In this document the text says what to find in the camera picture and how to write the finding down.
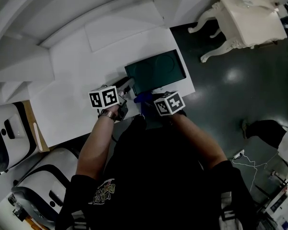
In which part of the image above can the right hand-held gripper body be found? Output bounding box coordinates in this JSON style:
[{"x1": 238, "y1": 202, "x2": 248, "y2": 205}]
[{"x1": 153, "y1": 91, "x2": 187, "y2": 117}]

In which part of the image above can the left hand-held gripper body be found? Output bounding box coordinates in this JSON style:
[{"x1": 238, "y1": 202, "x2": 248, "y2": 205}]
[{"x1": 88, "y1": 83, "x2": 129, "y2": 122}]

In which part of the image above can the blue cloth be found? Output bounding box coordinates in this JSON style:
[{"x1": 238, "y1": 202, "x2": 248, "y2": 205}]
[{"x1": 133, "y1": 91, "x2": 157, "y2": 105}]

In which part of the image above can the dark green case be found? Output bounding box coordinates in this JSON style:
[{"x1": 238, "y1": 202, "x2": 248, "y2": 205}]
[{"x1": 124, "y1": 48, "x2": 187, "y2": 97}]

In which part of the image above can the person's left forearm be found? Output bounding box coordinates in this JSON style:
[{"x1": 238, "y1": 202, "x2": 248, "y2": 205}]
[{"x1": 76, "y1": 115, "x2": 116, "y2": 180}]

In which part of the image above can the person's right forearm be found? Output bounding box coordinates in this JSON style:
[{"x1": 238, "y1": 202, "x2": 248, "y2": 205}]
[{"x1": 169, "y1": 113, "x2": 228, "y2": 172}]

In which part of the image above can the person's left hand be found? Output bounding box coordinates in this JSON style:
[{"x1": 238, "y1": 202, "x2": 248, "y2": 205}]
[{"x1": 105, "y1": 103, "x2": 120, "y2": 116}]

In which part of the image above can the silver wristwatch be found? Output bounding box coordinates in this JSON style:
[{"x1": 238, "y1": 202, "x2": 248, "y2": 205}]
[{"x1": 98, "y1": 110, "x2": 117, "y2": 123}]

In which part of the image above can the white desk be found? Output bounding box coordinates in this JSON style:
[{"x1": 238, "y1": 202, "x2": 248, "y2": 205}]
[{"x1": 27, "y1": 26, "x2": 196, "y2": 149}]

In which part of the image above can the black printed T-shirt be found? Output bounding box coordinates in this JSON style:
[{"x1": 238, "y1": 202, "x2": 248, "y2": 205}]
[{"x1": 54, "y1": 115, "x2": 258, "y2": 230}]

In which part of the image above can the wooden side table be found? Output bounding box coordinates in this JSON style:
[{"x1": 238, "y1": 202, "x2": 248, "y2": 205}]
[{"x1": 21, "y1": 99, "x2": 50, "y2": 153}]

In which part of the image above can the white flat stick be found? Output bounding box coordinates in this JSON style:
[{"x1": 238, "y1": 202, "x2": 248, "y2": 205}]
[{"x1": 33, "y1": 122, "x2": 44, "y2": 152}]

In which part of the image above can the white shelf unit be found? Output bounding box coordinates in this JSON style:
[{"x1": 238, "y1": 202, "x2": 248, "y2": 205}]
[{"x1": 0, "y1": 0, "x2": 191, "y2": 105}]

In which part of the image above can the white power strip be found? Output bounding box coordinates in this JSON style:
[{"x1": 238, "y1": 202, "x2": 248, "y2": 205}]
[{"x1": 232, "y1": 149, "x2": 246, "y2": 160}]

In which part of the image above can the white black-trimmed machine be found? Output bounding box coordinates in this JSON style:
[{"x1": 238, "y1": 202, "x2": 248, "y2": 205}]
[
  {"x1": 8, "y1": 147, "x2": 81, "y2": 229},
  {"x1": 0, "y1": 102, "x2": 37, "y2": 173}
]

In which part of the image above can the cream carved dressing table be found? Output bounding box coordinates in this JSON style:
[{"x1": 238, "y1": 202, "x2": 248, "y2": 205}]
[{"x1": 187, "y1": 0, "x2": 288, "y2": 63}]

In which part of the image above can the white cluttered workbench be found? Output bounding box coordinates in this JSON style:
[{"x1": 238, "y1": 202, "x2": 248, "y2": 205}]
[{"x1": 263, "y1": 183, "x2": 288, "y2": 230}]

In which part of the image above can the white cable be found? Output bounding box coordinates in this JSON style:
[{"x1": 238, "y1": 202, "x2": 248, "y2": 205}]
[{"x1": 231, "y1": 151, "x2": 279, "y2": 193}]

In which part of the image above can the black metal frame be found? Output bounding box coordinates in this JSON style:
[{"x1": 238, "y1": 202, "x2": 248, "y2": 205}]
[{"x1": 253, "y1": 156, "x2": 288, "y2": 213}]

